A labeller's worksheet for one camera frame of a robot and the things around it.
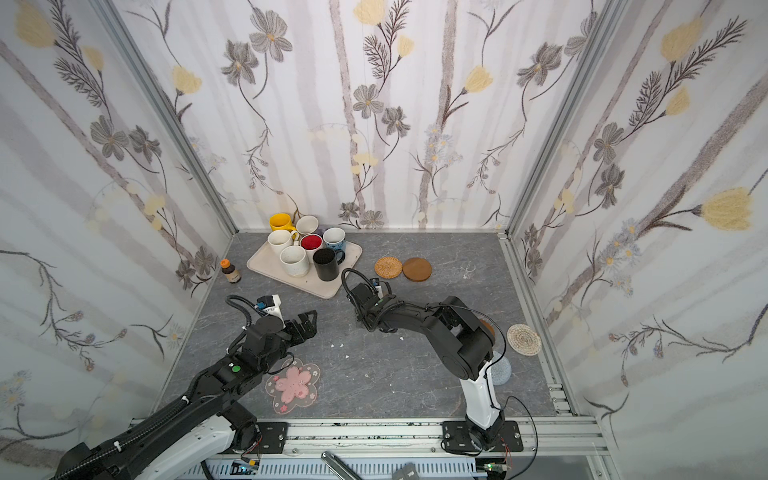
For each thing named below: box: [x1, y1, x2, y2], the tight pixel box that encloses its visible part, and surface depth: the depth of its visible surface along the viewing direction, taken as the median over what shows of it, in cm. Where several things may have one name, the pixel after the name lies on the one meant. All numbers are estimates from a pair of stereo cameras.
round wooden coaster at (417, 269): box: [402, 257, 433, 282], surface depth 112 cm
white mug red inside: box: [300, 233, 323, 262], surface depth 110 cm
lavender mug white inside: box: [296, 215, 320, 237], surface depth 115 cm
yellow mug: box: [269, 213, 297, 232], surface depth 116 cm
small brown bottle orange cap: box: [220, 258, 242, 284], surface depth 103 cm
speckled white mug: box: [279, 245, 310, 278], surface depth 104 cm
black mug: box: [313, 248, 345, 282], surface depth 106 cm
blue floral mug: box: [322, 227, 347, 251], surface depth 109 cm
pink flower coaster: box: [265, 358, 321, 415], surface depth 84 cm
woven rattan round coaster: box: [374, 256, 403, 279], surface depth 113 cm
